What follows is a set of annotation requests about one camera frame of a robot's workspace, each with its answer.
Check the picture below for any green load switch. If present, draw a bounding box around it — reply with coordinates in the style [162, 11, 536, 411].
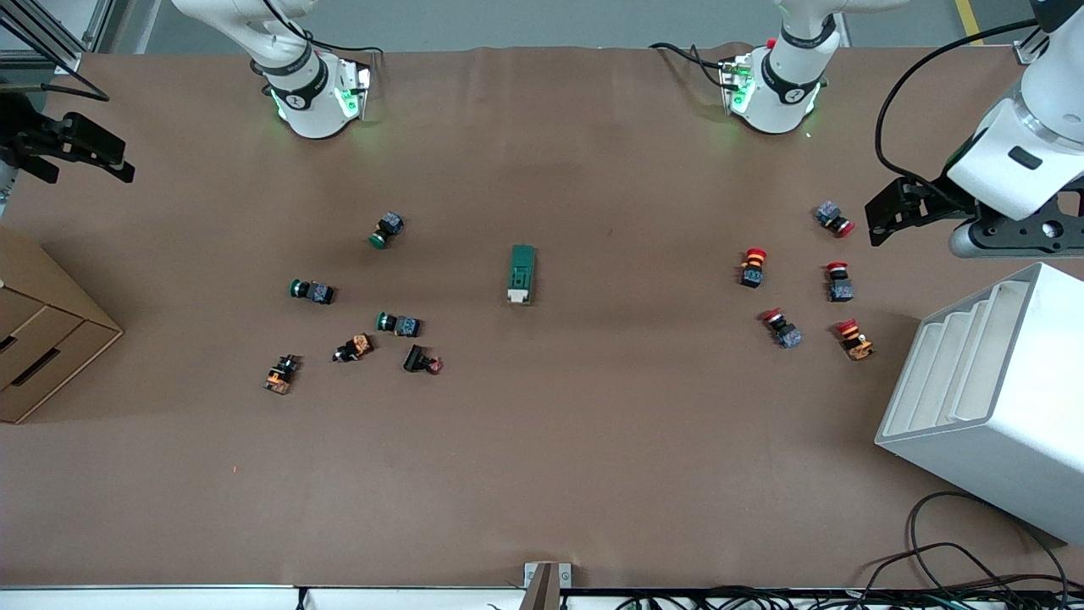
[506, 244, 537, 307]

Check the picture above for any brown cardboard box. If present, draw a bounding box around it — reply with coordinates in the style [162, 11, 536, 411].
[0, 225, 124, 424]

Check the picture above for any white slotted bin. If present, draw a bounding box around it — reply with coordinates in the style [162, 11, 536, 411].
[874, 261, 1084, 546]

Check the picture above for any brown table mat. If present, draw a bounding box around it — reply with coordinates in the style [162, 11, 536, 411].
[0, 42, 1084, 591]

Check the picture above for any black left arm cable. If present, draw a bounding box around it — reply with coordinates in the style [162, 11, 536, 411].
[874, 17, 1043, 186]

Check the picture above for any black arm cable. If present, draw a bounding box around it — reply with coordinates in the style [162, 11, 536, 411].
[874, 17, 1043, 186]
[259, 0, 384, 57]

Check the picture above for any aluminium frame profile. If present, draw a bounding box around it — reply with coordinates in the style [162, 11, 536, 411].
[1015, 25, 1051, 65]
[0, 0, 115, 74]

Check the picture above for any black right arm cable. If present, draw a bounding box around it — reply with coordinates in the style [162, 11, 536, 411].
[259, 0, 384, 57]

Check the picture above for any black looped cable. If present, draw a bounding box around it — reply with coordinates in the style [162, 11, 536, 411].
[855, 491, 1071, 594]

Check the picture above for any black switch with red lens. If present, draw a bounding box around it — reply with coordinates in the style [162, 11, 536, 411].
[402, 343, 444, 375]

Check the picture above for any tangled black cable bundle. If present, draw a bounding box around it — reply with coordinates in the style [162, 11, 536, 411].
[610, 585, 1084, 610]

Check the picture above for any white table edge rail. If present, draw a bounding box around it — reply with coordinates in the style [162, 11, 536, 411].
[0, 585, 526, 610]

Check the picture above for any metal table edge bracket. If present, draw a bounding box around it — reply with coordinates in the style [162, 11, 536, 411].
[519, 561, 572, 610]

